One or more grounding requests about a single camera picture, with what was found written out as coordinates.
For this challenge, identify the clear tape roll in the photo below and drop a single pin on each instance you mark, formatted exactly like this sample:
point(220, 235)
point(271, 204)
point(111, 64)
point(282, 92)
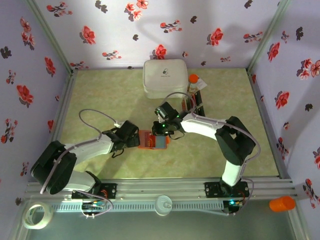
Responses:
point(49, 215)

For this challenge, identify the white zip case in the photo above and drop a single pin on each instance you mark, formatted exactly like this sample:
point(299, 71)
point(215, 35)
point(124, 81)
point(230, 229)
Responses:
point(165, 78)

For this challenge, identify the black credit card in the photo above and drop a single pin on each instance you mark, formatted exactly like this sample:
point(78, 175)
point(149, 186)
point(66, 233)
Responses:
point(188, 105)
point(196, 111)
point(201, 111)
point(198, 98)

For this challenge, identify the aluminium corner post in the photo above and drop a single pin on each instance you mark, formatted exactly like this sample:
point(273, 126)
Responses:
point(267, 35)
point(50, 35)

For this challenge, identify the orange-capped pill bottle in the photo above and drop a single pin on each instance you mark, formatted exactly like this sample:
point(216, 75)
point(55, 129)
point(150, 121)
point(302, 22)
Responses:
point(193, 82)

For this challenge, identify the red credit card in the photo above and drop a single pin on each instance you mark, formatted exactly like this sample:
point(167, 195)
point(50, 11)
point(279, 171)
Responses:
point(193, 96)
point(184, 105)
point(150, 141)

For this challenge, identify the aluminium side rail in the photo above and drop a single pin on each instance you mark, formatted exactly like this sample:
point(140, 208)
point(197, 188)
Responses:
point(257, 100)
point(67, 95)

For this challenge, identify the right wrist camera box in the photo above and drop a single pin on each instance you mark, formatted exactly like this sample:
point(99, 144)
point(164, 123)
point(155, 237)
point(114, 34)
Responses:
point(166, 110)

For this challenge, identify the orange plastic cup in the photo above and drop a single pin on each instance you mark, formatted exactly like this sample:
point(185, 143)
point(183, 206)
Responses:
point(282, 204)

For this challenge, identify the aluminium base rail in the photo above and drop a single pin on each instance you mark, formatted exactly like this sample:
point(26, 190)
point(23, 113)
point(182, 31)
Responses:
point(160, 188)

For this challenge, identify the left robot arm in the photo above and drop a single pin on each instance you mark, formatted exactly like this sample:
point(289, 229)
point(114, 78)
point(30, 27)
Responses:
point(90, 150)

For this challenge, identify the white paper tag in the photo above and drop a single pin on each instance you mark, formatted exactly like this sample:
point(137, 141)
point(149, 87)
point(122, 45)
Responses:
point(202, 83)

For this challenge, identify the orange card holder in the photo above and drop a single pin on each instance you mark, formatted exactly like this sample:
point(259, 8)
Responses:
point(160, 143)

